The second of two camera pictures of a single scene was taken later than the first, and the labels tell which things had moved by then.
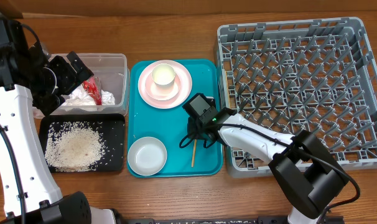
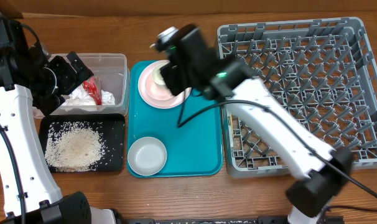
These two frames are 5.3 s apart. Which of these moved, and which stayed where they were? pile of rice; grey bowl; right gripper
Moved: right gripper
Stayed: pile of rice; grey bowl
